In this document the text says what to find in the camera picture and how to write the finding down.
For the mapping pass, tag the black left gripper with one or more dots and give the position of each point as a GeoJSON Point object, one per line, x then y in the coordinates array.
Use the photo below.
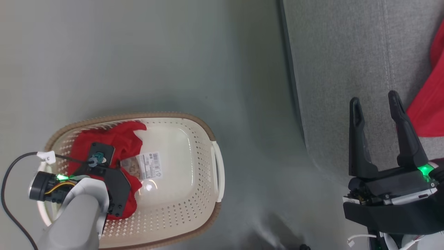
{"type": "Point", "coordinates": [118, 187]}

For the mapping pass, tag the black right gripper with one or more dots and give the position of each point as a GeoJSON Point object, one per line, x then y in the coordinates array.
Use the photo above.
{"type": "Point", "coordinates": [395, 198]}

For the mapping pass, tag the red cloth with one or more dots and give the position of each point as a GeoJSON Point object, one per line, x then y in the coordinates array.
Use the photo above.
{"type": "Point", "coordinates": [430, 100]}
{"type": "Point", "coordinates": [114, 139]}

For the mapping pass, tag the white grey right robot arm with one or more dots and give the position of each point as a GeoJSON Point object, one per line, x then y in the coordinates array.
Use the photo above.
{"type": "Point", "coordinates": [416, 243]}

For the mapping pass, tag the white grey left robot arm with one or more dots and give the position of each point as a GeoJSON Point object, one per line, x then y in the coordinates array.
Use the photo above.
{"type": "Point", "coordinates": [78, 218]}

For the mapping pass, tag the grey fabric sofa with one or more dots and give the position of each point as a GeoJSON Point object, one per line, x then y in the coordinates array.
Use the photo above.
{"type": "Point", "coordinates": [340, 69]}

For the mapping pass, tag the clear bag with barcode label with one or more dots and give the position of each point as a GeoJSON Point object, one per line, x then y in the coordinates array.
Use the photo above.
{"type": "Point", "coordinates": [147, 166]}

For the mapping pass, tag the cream perforated laundry basket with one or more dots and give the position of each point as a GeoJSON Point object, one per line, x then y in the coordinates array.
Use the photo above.
{"type": "Point", "coordinates": [173, 194]}

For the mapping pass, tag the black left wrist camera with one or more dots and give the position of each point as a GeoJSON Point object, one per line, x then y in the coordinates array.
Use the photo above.
{"type": "Point", "coordinates": [101, 154]}

